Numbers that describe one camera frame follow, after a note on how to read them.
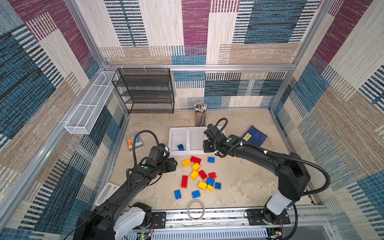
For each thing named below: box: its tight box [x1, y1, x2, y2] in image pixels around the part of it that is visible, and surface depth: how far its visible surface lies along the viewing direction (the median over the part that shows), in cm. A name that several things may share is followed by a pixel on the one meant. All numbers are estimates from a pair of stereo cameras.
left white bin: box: [168, 127, 189, 156], surface depth 101 cm
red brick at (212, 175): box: [208, 172, 217, 179], surface depth 89 cm
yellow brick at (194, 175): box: [190, 170, 199, 181], surface depth 87 cm
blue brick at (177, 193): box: [174, 189, 182, 200], surface depth 83 cm
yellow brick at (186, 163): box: [182, 159, 192, 168], surface depth 93 cm
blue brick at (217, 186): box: [214, 182, 222, 190], surface depth 85 cm
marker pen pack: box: [128, 135, 143, 151], surface depth 104 cm
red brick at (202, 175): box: [198, 170, 208, 181], surface depth 89 cm
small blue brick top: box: [207, 156, 216, 164], surface depth 96 cm
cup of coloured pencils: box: [194, 101, 207, 127], surface depth 101 cm
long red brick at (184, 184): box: [181, 175, 188, 189], surface depth 87 cm
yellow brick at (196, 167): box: [192, 162, 201, 171], surface depth 91 cm
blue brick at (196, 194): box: [191, 190, 201, 199], surface depth 83 cm
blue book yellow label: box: [242, 125, 268, 148], surface depth 107 cm
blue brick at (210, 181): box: [206, 177, 215, 187], surface depth 87 cm
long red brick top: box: [190, 156, 202, 165], surface depth 93 cm
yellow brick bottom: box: [198, 181, 208, 191], surface depth 84 cm
